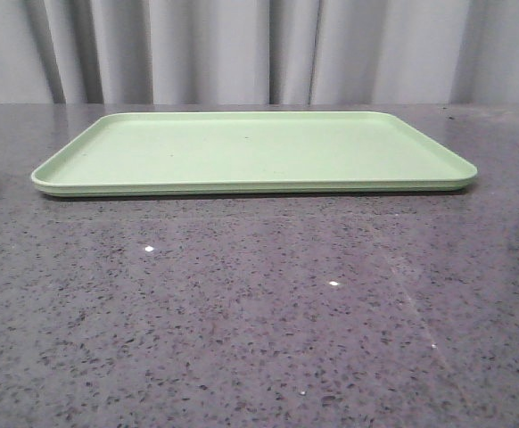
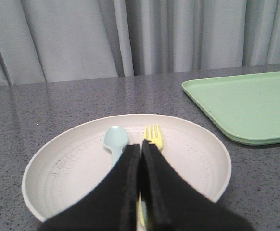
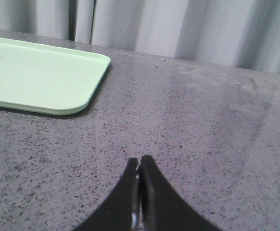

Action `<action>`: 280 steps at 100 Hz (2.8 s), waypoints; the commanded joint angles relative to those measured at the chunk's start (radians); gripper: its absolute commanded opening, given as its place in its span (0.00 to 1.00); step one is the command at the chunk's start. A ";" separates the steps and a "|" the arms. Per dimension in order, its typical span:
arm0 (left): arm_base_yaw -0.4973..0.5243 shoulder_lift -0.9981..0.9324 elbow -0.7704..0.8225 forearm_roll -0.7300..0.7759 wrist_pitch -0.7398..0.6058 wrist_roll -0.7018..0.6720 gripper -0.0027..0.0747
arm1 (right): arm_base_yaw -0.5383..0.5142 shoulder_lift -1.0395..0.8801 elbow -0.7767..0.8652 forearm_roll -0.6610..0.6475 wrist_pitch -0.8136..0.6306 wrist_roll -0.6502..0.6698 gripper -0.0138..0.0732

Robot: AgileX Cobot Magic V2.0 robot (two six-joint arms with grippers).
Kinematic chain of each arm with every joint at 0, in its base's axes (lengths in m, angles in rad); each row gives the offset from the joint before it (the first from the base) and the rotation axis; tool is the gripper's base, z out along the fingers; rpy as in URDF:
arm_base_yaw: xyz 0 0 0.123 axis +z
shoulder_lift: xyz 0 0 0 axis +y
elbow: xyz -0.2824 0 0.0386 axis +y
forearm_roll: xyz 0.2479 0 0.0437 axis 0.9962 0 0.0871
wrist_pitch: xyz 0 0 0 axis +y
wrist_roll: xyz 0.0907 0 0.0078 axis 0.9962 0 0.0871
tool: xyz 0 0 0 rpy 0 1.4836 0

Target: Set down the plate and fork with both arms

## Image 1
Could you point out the light green rectangular tray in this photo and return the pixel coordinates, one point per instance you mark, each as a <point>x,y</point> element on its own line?
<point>181,153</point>

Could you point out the grey pleated curtain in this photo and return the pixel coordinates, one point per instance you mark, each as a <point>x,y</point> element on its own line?
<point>259,52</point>

